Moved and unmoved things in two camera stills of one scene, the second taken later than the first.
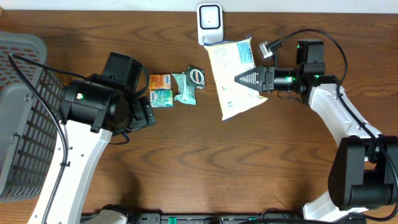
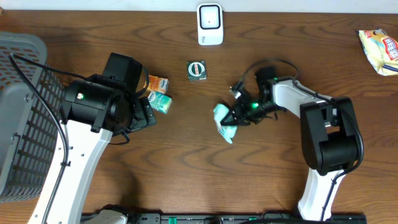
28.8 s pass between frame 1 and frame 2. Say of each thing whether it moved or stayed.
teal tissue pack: moved
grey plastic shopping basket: stayed
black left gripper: stayed
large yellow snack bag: moved
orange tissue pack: moved
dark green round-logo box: moved
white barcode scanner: stayed
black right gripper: moved
